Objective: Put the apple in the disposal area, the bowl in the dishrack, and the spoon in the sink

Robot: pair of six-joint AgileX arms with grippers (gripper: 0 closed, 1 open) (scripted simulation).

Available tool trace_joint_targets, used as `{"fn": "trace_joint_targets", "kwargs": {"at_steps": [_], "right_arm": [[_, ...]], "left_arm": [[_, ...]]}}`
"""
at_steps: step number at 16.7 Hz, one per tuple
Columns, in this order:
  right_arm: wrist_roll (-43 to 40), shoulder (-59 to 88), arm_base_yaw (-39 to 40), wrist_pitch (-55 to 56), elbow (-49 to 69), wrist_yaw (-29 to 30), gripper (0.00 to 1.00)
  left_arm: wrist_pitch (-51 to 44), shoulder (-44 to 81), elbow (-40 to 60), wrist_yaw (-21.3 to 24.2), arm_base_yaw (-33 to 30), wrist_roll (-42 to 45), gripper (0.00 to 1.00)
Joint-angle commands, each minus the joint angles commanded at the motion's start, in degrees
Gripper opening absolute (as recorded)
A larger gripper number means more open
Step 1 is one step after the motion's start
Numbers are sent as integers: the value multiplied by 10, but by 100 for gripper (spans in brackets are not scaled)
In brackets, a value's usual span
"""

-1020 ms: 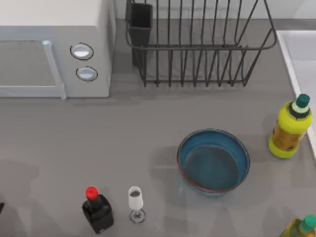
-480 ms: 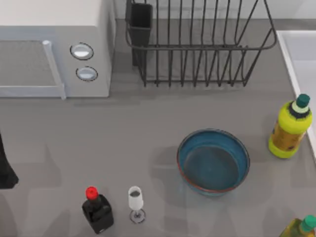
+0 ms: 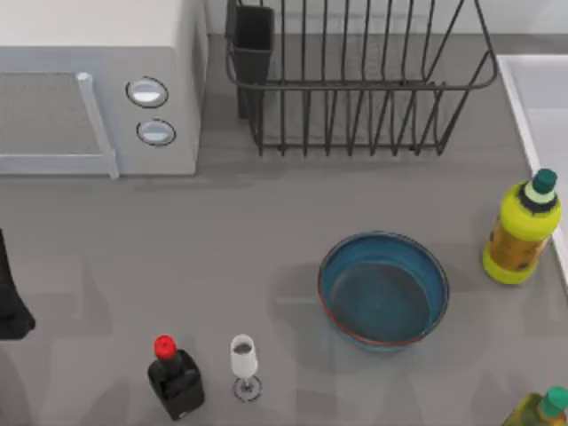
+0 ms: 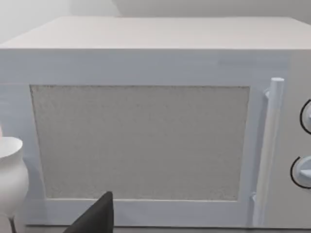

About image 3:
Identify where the yellow bottle with green cap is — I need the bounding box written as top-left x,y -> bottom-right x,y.
482,168 -> 563,284

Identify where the dark wire dish rack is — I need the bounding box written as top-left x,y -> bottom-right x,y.
225,0 -> 499,158

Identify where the large microwave knob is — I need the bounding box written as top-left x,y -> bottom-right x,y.
125,75 -> 170,109

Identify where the blue bowl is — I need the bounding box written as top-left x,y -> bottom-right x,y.
317,230 -> 451,355

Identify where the pale microwave oven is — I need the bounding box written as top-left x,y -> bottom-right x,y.
0,0 -> 209,179

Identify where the olive bottle with green cap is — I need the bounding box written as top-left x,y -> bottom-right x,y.
500,385 -> 568,426

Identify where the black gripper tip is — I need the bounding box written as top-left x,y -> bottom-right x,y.
0,228 -> 36,342

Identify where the white sink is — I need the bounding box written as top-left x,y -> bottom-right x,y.
494,53 -> 568,297

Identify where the microwave door handle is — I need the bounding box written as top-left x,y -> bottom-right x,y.
75,72 -> 121,180

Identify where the black cutlery holder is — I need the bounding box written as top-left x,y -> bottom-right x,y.
225,0 -> 276,120

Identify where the white wine glass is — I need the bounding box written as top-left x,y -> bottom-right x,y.
229,333 -> 264,403

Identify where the black bottle with red cap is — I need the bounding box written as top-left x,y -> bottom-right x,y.
146,335 -> 207,422

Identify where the small microwave knob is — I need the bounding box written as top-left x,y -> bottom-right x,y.
136,118 -> 178,147

